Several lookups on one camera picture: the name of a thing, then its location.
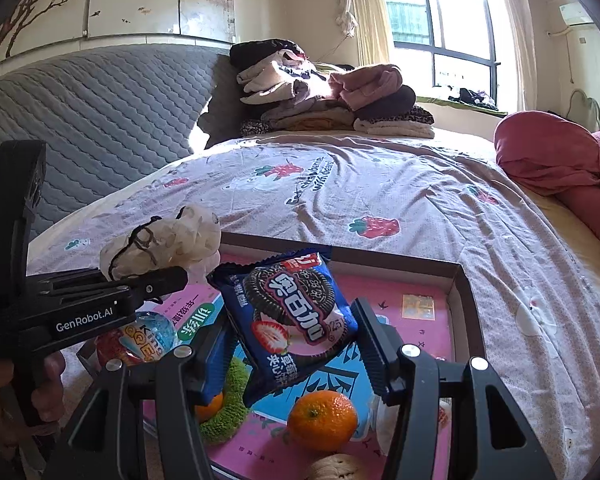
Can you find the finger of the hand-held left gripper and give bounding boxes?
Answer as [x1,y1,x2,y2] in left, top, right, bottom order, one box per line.
[45,266,189,311]
[27,267,108,286]

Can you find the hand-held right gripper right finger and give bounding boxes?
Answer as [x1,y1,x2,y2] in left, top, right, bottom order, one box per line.
[350,297,558,480]

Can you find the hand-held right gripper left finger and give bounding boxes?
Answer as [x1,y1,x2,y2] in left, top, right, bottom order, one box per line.
[42,310,241,480]

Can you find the mandarin orange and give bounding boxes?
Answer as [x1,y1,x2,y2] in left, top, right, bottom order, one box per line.
[287,391,359,452]
[194,391,225,422]

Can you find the green fuzzy ring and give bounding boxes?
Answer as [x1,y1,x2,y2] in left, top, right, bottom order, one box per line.
[199,357,251,446]

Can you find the red snack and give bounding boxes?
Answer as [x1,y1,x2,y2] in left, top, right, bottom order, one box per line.
[96,311,177,368]

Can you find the white cloth with black trim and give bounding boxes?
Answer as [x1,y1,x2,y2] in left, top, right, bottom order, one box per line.
[99,204,223,286]

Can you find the white cup snack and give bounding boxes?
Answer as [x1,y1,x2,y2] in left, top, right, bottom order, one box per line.
[367,395,453,456]

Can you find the blue cookie packet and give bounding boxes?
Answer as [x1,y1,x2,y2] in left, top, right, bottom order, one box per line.
[207,246,361,408]

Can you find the grey cardboard box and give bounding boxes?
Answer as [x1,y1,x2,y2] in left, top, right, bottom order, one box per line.
[77,232,487,480]

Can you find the walnut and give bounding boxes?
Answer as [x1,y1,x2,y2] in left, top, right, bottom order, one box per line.
[307,453,365,480]

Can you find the person's left hand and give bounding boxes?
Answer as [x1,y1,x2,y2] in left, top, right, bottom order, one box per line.
[0,350,66,426]

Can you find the strawberry print bed sheet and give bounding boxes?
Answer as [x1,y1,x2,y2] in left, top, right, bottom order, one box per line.
[27,127,600,480]

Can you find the grey quilted headboard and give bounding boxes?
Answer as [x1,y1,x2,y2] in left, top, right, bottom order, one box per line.
[0,42,241,241]

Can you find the cream under sheet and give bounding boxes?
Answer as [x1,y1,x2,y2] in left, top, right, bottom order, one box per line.
[525,190,600,321]

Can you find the pile of folded clothes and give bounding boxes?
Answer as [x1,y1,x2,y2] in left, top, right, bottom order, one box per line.
[229,38,437,141]

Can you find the green windowsill mat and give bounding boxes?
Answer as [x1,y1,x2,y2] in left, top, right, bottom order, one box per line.
[415,95,508,117]

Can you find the pink quilt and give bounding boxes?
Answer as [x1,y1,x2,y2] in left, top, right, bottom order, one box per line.
[493,112,600,261]

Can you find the dark clothes on windowsill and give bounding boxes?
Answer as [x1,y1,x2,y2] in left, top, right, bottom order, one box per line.
[445,87,498,108]

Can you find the cream curtain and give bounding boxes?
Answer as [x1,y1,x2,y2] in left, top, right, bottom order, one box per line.
[492,0,538,111]
[327,0,396,68]

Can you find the window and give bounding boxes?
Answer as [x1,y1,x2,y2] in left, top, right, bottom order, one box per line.
[377,0,503,113]

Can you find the white air conditioner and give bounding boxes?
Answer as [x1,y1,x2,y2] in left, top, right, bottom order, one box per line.
[557,2,596,26]

